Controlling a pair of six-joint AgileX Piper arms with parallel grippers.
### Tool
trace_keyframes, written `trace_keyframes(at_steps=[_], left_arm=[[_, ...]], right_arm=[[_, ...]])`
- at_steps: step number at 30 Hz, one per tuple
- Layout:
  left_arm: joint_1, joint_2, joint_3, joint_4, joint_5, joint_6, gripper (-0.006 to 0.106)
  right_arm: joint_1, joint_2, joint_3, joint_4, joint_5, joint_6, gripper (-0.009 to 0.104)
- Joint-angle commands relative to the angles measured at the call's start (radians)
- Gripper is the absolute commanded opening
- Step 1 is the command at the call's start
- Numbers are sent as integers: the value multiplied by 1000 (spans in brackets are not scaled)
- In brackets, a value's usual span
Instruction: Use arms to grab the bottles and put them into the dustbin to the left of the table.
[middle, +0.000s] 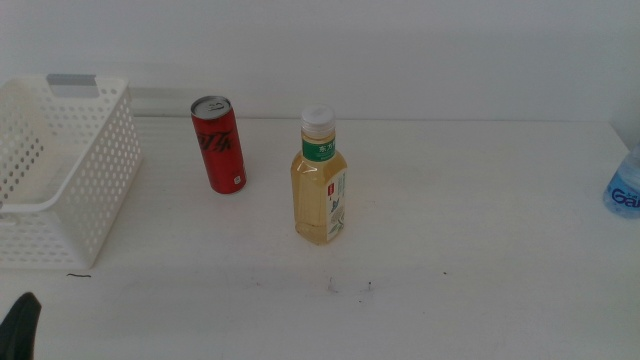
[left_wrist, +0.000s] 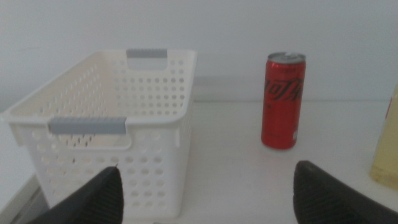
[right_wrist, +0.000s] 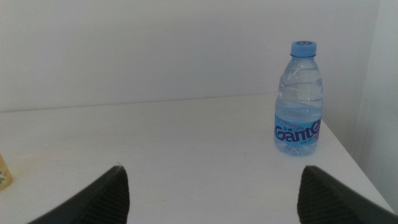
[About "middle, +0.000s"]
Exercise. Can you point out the white perforated plastic basket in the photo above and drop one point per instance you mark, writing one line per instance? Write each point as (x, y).
(100, 200)

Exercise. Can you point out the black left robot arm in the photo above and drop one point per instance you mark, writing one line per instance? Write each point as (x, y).
(17, 330)

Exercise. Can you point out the red cola can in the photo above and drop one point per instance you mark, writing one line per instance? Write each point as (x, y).
(220, 160)

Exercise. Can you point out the clear water bottle blue label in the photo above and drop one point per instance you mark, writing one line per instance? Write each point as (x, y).
(625, 195)

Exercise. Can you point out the yellow tea bottle green label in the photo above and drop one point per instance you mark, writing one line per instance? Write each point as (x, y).
(315, 200)

